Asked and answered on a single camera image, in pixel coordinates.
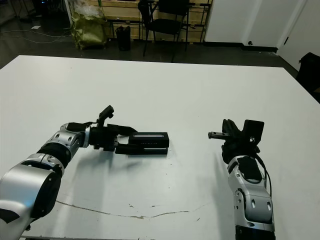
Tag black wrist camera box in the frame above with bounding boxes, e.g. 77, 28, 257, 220
242, 119, 265, 147
98, 105, 115, 128

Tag white door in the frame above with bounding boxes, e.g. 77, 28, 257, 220
277, 0, 320, 73

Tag black folding chair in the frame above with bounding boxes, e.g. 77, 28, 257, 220
138, 0, 157, 57

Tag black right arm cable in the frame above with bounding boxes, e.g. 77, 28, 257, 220
252, 147, 273, 198

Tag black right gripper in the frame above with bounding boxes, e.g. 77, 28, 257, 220
207, 119, 261, 165

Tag small black bin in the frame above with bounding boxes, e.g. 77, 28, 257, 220
115, 25, 132, 52

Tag black padded chair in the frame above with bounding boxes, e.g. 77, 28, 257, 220
294, 51, 320, 105

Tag black box lid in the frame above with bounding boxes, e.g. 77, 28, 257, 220
128, 131, 170, 149

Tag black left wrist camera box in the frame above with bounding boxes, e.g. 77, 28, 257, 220
98, 105, 115, 128

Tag yellow-green sack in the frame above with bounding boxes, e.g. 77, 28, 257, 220
71, 7, 110, 51

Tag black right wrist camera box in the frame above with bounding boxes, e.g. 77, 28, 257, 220
242, 119, 265, 147

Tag stacked wooden crates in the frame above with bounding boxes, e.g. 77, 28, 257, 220
97, 0, 213, 43

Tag black mesh office chair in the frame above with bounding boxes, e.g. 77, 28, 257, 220
146, 0, 191, 63

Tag clear plastic bag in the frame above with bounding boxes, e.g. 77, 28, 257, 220
74, 0, 103, 16

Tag black box with white insert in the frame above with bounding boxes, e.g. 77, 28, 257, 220
128, 147, 169, 156

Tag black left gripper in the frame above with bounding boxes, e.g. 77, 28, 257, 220
89, 123, 147, 155

